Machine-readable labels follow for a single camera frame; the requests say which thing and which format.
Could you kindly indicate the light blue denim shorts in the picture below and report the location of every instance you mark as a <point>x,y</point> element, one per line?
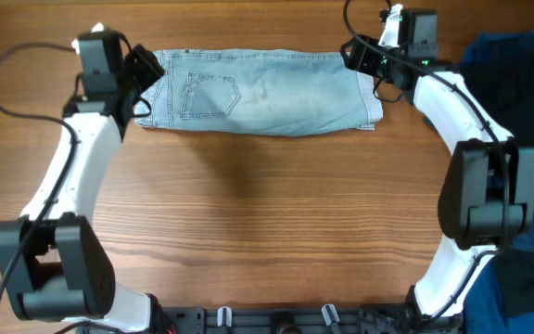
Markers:
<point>258,92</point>

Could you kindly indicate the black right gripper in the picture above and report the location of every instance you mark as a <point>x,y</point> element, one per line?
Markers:
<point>361,57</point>

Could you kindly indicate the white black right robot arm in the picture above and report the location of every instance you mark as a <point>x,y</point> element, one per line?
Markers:
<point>487,198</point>

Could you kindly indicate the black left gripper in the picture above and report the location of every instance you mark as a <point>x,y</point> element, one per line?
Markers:
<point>146,63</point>

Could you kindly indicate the black garment with white print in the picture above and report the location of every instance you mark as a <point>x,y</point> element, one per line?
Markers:
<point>526,116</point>

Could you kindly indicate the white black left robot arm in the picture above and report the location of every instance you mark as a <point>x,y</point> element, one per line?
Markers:
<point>53,267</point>

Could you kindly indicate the dark blue garment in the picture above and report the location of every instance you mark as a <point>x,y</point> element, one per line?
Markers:
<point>483,305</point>

